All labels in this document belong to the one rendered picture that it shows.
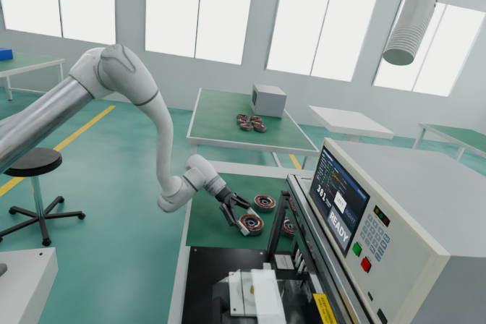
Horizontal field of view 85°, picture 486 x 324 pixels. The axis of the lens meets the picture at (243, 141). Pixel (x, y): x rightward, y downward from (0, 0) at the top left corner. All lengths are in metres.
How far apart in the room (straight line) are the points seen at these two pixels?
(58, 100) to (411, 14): 1.70
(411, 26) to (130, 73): 1.45
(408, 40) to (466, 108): 5.86
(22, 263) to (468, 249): 1.06
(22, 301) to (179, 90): 4.62
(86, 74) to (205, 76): 4.23
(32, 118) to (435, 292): 1.05
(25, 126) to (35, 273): 0.42
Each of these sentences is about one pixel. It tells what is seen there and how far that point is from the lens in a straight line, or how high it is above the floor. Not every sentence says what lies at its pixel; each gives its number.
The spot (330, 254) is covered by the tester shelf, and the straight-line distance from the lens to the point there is 0.71.
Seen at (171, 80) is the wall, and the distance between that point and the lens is 5.24.
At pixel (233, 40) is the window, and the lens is 5.09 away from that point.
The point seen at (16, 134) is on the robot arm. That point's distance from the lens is 1.02.
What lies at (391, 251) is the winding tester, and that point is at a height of 1.25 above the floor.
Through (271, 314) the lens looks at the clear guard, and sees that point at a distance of 0.62.
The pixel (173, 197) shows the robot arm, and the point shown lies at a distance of 1.19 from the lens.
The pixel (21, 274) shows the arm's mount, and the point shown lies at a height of 0.85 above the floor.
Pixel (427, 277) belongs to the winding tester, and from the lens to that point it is 0.51.
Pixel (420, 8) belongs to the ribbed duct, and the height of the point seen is 1.83.
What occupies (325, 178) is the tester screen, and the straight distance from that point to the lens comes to 0.78.
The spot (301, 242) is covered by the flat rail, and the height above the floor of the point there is 1.04.
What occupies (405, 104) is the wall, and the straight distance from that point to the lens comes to 6.56.
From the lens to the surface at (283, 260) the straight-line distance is 0.93.
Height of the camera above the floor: 1.56
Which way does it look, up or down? 22 degrees down
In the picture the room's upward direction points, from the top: 10 degrees clockwise
